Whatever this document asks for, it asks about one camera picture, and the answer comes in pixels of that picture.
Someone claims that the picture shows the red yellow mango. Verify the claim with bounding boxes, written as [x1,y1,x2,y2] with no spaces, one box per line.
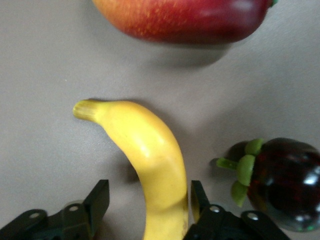
[91,0,278,46]

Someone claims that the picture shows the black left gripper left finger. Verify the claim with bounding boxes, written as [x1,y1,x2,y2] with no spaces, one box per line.
[0,179,110,240]

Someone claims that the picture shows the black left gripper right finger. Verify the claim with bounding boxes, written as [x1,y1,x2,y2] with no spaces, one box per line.
[183,179,291,240]

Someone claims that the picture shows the yellow banana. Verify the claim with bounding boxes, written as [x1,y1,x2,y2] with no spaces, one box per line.
[72,99,190,240]

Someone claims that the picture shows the dark purple mangosteen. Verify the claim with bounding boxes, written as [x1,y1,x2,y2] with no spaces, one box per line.
[209,137,320,232]

